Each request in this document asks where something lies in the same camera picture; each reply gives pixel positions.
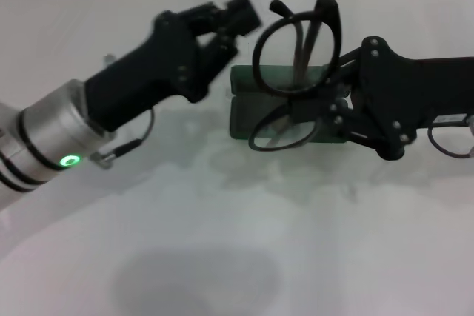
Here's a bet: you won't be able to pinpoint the grey right gripper cable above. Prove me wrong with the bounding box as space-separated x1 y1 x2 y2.
427 123 474 160

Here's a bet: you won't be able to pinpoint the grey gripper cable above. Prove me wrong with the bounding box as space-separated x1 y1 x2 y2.
88 107 156 169
427 123 474 160

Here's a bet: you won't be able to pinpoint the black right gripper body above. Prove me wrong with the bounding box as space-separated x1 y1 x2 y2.
347 36 474 162

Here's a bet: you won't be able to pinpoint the grey left gripper cable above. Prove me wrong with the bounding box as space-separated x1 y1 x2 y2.
88 107 156 169

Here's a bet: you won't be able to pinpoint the black round-lens glasses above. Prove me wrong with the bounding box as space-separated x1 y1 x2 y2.
247 0 344 152

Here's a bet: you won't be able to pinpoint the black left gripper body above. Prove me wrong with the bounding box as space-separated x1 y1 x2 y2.
84 11 209 135

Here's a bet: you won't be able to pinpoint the green glasses case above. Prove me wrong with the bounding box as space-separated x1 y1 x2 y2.
228 64 351 145

